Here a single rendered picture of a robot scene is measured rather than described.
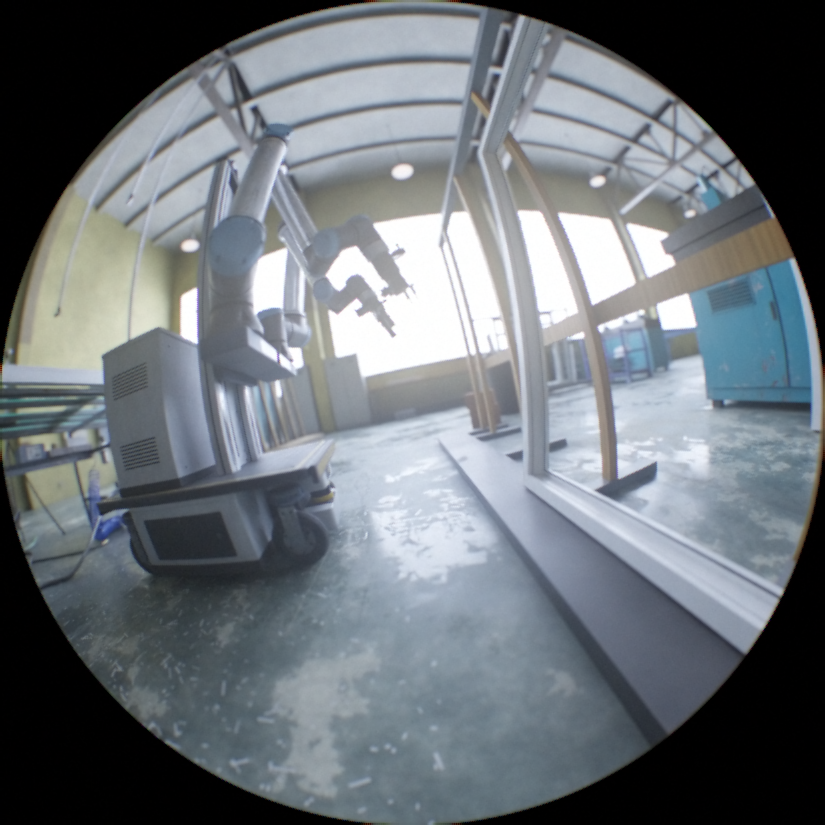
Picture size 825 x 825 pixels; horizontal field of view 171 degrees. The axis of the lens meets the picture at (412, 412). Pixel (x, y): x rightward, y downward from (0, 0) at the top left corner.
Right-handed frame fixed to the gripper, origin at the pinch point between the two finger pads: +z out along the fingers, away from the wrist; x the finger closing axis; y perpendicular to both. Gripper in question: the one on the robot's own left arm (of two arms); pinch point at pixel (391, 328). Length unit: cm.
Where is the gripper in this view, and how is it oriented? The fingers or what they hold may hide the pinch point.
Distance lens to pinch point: 127.2
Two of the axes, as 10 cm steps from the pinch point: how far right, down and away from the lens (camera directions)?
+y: 8.1, -5.8, 0.6
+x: -0.3, 0.7, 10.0
